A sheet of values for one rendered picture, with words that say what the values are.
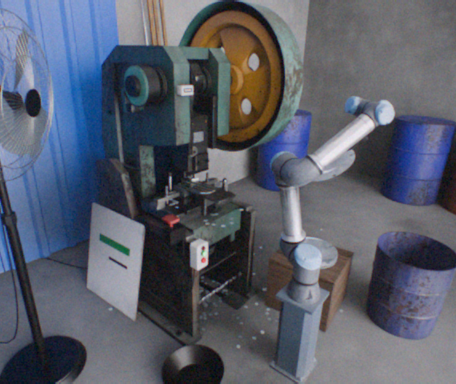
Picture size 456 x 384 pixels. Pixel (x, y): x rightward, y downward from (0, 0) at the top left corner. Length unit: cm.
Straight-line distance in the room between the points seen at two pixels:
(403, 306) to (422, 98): 298
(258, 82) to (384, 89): 295
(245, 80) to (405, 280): 140
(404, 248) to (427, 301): 41
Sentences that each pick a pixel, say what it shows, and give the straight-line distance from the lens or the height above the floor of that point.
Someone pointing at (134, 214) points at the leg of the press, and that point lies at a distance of 202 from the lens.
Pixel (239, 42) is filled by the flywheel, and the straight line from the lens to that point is 207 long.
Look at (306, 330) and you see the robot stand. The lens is 171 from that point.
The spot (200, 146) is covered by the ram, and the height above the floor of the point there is 101.
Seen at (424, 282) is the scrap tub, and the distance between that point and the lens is 209.
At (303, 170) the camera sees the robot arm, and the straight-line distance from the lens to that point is 134.
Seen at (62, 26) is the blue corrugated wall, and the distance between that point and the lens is 273.
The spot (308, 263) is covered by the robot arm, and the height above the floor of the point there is 65.
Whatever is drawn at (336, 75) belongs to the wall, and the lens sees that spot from 497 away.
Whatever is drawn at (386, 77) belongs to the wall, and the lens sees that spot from 475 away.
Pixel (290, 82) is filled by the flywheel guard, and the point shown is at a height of 135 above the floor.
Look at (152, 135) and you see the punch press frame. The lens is 179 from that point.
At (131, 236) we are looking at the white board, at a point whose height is 49.
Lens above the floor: 147
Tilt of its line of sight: 22 degrees down
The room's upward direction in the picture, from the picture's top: 2 degrees clockwise
